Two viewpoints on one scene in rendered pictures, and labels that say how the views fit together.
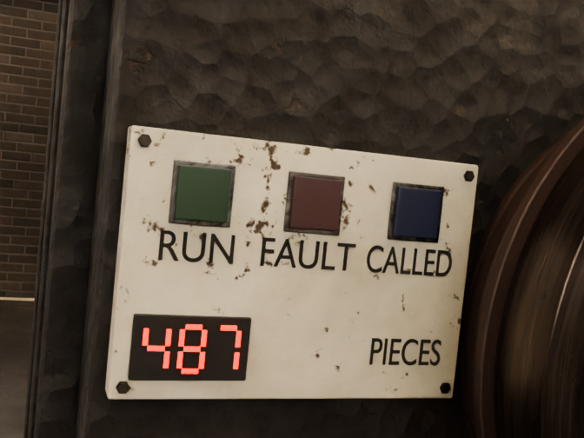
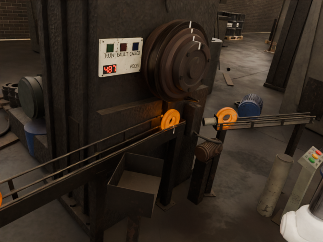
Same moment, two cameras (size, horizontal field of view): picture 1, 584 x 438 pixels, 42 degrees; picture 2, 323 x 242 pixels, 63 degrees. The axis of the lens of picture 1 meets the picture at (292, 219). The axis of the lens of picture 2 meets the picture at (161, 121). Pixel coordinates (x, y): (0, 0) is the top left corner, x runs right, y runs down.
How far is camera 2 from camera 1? 0.91 m
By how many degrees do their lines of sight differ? 36
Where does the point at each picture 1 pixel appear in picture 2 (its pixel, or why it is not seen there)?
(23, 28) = not seen: outside the picture
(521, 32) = (147, 16)
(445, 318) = (139, 60)
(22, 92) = not seen: outside the picture
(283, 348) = (120, 67)
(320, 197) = (124, 46)
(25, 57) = not seen: outside the picture
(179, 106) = (105, 34)
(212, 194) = (111, 48)
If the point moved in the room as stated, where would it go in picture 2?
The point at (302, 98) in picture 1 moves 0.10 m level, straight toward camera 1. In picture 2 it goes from (119, 30) to (127, 34)
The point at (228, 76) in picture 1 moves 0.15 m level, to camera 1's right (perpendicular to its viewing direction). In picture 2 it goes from (110, 29) to (140, 30)
